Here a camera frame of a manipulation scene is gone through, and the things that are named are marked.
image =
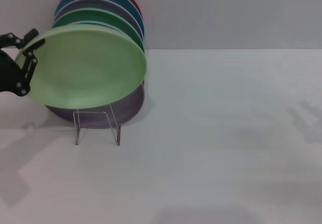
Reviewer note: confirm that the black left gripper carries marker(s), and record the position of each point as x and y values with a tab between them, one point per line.
8	75

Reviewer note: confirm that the clear acrylic plate rack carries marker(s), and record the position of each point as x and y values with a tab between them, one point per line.
114	131

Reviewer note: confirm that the light blue plate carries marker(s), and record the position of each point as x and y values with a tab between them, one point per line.
100	24

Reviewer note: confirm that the grey lavender plate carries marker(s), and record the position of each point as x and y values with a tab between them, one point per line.
100	3

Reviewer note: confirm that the dark green plate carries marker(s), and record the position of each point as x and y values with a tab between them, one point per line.
100	13

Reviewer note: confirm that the purple plate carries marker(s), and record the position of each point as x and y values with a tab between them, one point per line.
125	105

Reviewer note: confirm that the light green plate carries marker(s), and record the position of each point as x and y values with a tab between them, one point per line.
85	68

